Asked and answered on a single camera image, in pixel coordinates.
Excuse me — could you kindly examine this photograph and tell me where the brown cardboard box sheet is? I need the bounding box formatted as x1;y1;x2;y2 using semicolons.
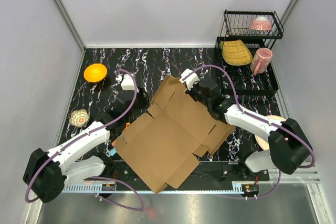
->
115;76;235;193

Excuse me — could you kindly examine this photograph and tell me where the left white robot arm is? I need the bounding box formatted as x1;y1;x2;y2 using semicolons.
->
23;87;149;203

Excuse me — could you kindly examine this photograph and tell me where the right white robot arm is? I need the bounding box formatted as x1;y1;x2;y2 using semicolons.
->
180;77;311;180

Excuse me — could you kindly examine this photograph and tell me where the black marble table mat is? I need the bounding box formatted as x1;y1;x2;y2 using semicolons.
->
57;48;288;162

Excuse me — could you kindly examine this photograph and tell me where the orange marker pen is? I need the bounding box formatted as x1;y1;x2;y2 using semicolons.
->
110;122;131;147

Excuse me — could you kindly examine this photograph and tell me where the orange bowl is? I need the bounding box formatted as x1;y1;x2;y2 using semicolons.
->
83;63;108;83

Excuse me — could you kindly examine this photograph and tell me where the small floral patterned bowl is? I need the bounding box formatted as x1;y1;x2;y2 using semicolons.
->
69;109;90;127

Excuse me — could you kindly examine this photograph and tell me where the blue marker pen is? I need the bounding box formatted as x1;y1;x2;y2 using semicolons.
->
109;148;117;157

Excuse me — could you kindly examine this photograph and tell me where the yellow woven plate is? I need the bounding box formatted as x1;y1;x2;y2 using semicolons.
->
220;39;253;66

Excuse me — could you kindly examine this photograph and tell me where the pink mug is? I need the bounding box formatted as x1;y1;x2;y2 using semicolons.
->
250;48;273;76

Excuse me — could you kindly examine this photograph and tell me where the pink round plate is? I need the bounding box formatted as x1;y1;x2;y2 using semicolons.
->
255;115;286;151

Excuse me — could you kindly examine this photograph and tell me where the pink patterned bowl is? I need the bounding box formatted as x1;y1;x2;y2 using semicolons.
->
249;16;272;31

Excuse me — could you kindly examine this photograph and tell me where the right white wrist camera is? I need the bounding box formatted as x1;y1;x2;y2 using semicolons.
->
179;69;199;90

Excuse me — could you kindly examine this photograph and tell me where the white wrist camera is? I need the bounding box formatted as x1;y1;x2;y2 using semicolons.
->
116;73;136;91
179;69;199;90

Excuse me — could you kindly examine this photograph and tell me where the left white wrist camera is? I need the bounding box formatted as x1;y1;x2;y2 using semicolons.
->
116;73;136;91

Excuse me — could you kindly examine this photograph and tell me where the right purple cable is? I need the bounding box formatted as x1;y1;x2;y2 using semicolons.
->
181;64;315;200

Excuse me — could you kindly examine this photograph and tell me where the purple cable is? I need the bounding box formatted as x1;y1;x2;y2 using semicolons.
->
25;69;145;211
181;64;315;200

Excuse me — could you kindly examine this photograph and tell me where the black wire dish rack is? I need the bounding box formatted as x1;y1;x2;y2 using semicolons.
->
215;10;284;97

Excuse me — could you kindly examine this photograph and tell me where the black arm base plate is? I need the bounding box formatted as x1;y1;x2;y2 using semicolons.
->
83;160;270;192

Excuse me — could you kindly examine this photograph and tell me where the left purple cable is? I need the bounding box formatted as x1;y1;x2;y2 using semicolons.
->
25;69;145;211

